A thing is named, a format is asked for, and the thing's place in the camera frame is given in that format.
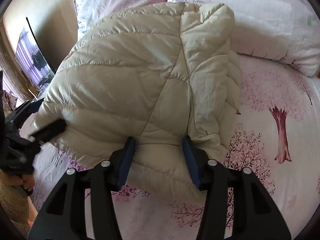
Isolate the floral pink bed sheet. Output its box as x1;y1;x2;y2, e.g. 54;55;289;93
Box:
32;55;320;240

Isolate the upper pink floral pillow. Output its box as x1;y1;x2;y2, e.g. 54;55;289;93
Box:
169;0;319;76

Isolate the black flat television screen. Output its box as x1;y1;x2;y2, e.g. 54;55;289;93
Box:
15;17;55;91

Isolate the beige fleece garment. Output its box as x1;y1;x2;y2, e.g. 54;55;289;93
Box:
0;183;30;237

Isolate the person's left hand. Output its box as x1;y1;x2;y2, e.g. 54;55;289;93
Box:
1;170;35;197

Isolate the brown window curtain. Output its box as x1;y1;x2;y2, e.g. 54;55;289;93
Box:
1;20;30;102

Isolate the cream quilted down jacket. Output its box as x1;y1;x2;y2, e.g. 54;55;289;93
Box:
34;2;241;204

